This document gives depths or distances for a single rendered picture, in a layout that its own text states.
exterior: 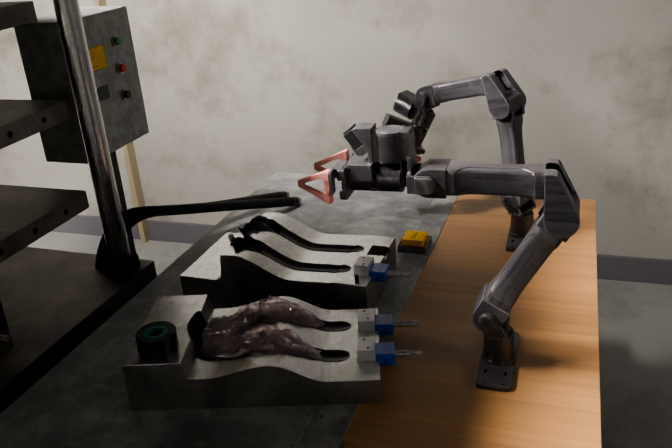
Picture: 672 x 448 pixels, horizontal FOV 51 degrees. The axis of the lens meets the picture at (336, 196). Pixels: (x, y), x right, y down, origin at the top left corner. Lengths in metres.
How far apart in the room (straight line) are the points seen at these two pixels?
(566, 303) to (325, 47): 1.98
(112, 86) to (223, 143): 1.60
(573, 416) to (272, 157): 2.50
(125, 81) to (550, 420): 1.53
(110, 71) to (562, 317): 1.42
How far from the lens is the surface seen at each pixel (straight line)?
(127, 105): 2.26
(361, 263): 1.67
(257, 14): 3.46
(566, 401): 1.47
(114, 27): 2.22
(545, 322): 1.69
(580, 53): 3.18
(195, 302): 1.62
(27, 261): 2.31
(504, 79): 1.99
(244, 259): 1.73
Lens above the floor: 1.70
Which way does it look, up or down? 22 degrees down
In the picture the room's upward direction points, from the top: 4 degrees counter-clockwise
